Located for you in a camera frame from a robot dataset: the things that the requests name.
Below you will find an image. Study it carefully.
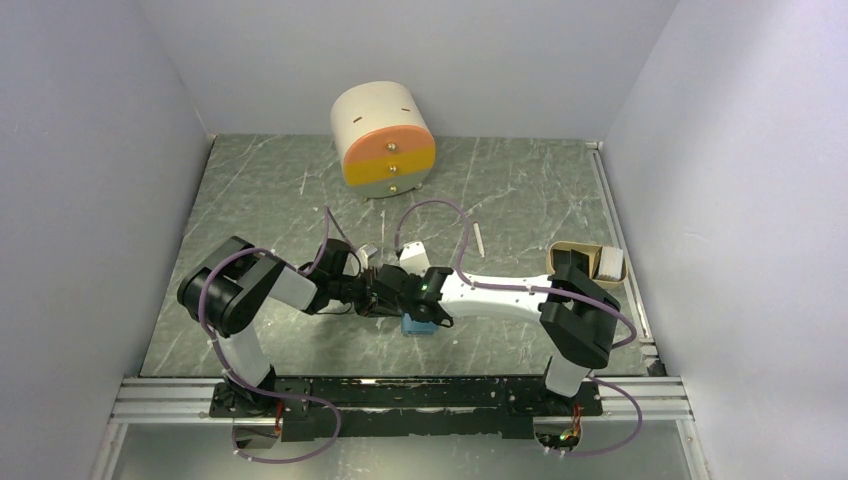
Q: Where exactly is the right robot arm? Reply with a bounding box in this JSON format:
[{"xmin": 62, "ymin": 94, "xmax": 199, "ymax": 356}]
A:
[{"xmin": 369, "ymin": 262, "xmax": 620, "ymax": 414}]

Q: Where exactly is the blue leather card holder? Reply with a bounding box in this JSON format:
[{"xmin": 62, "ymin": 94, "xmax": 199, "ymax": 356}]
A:
[{"xmin": 401, "ymin": 314, "xmax": 439, "ymax": 336}]

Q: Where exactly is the aluminium frame rail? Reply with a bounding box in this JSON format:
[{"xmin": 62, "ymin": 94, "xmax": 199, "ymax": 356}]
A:
[{"xmin": 92, "ymin": 375, "xmax": 710, "ymax": 479}]

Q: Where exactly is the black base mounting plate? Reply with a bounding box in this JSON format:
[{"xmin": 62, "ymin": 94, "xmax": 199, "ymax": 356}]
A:
[{"xmin": 208, "ymin": 375, "xmax": 602, "ymax": 442}]

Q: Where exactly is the round cream drawer cabinet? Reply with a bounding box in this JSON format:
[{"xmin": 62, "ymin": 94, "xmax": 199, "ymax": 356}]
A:
[{"xmin": 330, "ymin": 81, "xmax": 436, "ymax": 199}]

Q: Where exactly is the stack of credit cards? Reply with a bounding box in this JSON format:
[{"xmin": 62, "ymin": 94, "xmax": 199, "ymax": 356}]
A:
[{"xmin": 594, "ymin": 246, "xmax": 627, "ymax": 283}]

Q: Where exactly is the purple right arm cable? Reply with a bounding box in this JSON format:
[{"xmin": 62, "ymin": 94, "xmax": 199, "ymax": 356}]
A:
[{"xmin": 394, "ymin": 199, "xmax": 645, "ymax": 460}]

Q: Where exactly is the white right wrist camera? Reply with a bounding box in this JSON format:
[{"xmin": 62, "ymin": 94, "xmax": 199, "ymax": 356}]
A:
[{"xmin": 397, "ymin": 241, "xmax": 431, "ymax": 277}]

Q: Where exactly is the white pen red cap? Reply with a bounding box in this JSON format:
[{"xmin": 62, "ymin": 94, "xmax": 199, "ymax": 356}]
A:
[{"xmin": 472, "ymin": 222, "xmax": 486, "ymax": 258}]

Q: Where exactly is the right side aluminium rail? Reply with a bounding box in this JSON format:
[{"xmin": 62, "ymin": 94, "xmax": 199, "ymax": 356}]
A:
[{"xmin": 585, "ymin": 141, "xmax": 667, "ymax": 377}]

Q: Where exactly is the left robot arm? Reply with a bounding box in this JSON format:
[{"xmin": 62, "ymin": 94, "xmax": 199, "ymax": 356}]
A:
[{"xmin": 177, "ymin": 236, "xmax": 368, "ymax": 416}]

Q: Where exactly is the beige card tray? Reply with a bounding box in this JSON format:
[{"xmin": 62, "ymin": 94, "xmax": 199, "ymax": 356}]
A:
[{"xmin": 547, "ymin": 241, "xmax": 629, "ymax": 289}]

